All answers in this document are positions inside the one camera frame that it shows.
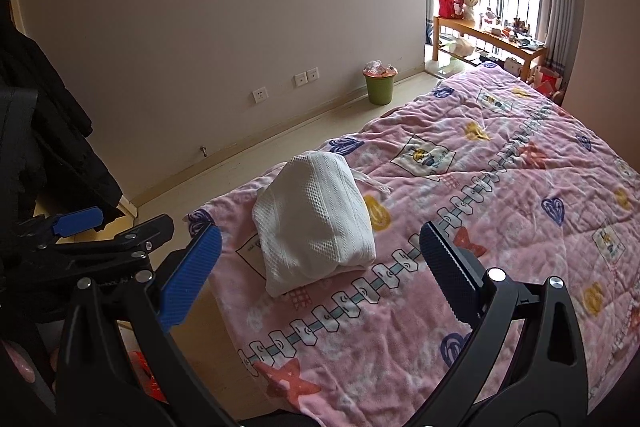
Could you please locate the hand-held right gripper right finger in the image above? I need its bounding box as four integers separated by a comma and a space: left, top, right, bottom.
415, 220, 589, 427

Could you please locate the white knit zip hoodie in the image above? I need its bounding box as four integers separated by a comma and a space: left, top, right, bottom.
251, 150, 393, 299

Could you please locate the white plastic bag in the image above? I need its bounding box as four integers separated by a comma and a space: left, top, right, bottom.
442, 37, 475, 75

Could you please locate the clutter of cosmetic bottles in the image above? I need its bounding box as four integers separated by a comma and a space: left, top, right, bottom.
480, 6, 546, 48

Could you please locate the pink soft item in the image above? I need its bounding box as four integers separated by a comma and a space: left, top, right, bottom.
0, 339, 38, 385

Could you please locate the pink printed blanket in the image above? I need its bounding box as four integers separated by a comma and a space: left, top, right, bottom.
182, 64, 640, 423

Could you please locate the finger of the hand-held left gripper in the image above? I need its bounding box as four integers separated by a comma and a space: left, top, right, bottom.
12, 205, 106, 254
29, 213, 176, 279

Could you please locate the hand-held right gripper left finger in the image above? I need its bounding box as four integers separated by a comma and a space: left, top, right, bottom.
52, 223, 236, 427

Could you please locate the black padded coat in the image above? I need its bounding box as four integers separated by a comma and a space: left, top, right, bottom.
0, 0, 123, 218

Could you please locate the green trash bin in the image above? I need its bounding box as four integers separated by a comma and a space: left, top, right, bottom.
362, 61, 399, 106

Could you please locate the wooden side table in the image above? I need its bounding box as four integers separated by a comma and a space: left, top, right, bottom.
432, 14, 549, 82

